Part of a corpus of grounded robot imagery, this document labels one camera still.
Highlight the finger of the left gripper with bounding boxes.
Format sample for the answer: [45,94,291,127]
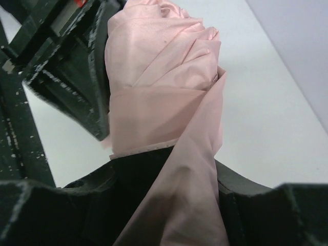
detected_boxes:
[0,15,57,189]

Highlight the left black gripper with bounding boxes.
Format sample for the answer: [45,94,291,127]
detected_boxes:
[1,1,126,141]

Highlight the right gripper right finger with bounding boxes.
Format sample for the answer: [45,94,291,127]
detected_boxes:
[215,161,327,245]

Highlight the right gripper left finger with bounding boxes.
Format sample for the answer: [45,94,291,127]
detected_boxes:
[1,147,172,245]

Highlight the pink folding umbrella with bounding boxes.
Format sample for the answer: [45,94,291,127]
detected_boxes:
[105,1,229,245]

